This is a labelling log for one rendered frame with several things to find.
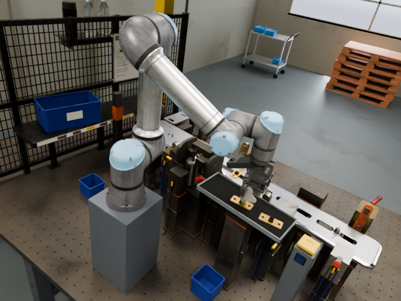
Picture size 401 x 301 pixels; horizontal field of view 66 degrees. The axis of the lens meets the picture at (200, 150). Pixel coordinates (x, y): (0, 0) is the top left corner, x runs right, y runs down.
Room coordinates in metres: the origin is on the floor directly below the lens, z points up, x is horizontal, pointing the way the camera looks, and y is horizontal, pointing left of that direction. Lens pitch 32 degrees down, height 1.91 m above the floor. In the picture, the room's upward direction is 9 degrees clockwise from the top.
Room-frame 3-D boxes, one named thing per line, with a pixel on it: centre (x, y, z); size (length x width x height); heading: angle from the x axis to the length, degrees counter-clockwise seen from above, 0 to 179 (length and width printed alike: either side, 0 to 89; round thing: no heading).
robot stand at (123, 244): (0.88, 0.25, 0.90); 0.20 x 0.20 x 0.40; 62
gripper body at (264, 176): (0.88, -0.21, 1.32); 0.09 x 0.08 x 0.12; 64
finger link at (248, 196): (0.86, -0.20, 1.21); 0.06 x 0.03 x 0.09; 64
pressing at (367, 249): (1.30, -0.22, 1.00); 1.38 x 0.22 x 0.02; 55
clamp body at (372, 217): (1.12, -0.80, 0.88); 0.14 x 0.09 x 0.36; 145
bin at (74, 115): (1.50, 0.76, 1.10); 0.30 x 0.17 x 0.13; 136
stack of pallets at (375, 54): (6.29, -3.03, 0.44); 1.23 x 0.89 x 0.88; 62
